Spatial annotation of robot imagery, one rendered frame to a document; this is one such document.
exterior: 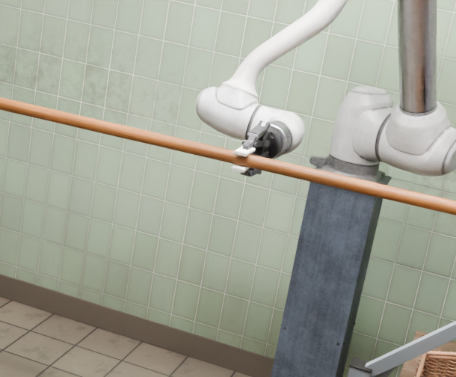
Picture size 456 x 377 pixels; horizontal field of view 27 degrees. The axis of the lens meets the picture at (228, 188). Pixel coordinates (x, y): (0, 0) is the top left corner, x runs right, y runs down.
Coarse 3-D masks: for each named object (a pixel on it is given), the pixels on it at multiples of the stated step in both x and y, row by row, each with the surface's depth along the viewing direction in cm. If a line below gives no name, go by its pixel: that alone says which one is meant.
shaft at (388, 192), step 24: (48, 120) 226; (72, 120) 223; (96, 120) 222; (168, 144) 216; (192, 144) 215; (264, 168) 210; (288, 168) 208; (312, 168) 208; (360, 192) 205; (384, 192) 203; (408, 192) 202
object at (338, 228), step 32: (320, 192) 278; (352, 192) 275; (320, 224) 280; (352, 224) 277; (320, 256) 283; (352, 256) 279; (320, 288) 285; (352, 288) 282; (288, 320) 291; (320, 320) 287; (352, 320) 296; (288, 352) 293; (320, 352) 290
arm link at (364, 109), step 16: (352, 96) 273; (368, 96) 271; (384, 96) 272; (352, 112) 272; (368, 112) 270; (384, 112) 270; (336, 128) 277; (352, 128) 272; (368, 128) 269; (336, 144) 277; (352, 144) 273; (368, 144) 270; (352, 160) 275; (368, 160) 275
